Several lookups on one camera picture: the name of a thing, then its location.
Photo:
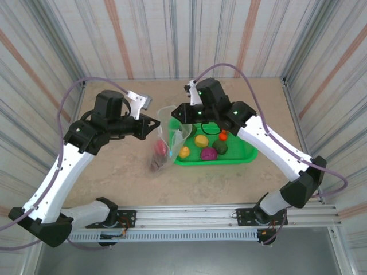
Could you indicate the clear zip-top bag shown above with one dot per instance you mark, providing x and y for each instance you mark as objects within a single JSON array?
[{"x": 163, "y": 129}]

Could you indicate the pink red toy apple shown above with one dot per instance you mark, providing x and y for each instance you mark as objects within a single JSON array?
[{"x": 160, "y": 147}]

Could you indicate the yellow toy lemon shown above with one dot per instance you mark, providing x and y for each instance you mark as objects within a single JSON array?
[{"x": 200, "y": 141}]

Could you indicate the small yellow orange toy fruit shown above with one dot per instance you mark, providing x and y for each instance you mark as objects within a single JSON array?
[{"x": 184, "y": 151}]

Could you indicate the dark red toy fruit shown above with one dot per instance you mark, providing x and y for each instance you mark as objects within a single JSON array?
[{"x": 157, "y": 164}]

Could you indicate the purple toy cabbage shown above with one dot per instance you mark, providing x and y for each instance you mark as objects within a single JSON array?
[{"x": 209, "y": 153}]

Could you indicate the dark green toy avocado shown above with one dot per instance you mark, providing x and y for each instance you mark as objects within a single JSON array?
[{"x": 220, "y": 146}]

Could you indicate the green plastic basket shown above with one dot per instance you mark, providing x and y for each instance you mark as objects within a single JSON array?
[{"x": 241, "y": 151}]

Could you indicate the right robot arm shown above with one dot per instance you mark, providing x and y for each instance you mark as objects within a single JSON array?
[{"x": 266, "y": 146}]

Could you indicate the black left connector box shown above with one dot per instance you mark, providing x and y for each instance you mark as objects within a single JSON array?
[{"x": 109, "y": 244}]

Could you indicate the black connector box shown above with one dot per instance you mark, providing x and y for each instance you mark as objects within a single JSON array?
[
  {"x": 109, "y": 244},
  {"x": 266, "y": 235}
]

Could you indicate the black right connector box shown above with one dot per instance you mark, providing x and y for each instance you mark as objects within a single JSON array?
[{"x": 266, "y": 235}]

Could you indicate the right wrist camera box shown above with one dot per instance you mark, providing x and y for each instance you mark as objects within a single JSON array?
[{"x": 195, "y": 97}]

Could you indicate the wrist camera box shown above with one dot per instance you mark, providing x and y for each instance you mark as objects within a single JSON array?
[
  {"x": 137, "y": 100},
  {"x": 195, "y": 97}
]

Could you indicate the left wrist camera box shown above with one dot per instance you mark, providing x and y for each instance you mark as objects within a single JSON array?
[{"x": 137, "y": 100}]

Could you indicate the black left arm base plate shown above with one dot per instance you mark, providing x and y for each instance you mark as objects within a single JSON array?
[{"x": 129, "y": 217}]

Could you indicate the aluminium mounting rail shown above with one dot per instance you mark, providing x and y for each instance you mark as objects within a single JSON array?
[{"x": 186, "y": 215}]

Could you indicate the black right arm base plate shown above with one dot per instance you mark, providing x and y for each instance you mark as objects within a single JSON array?
[{"x": 243, "y": 216}]

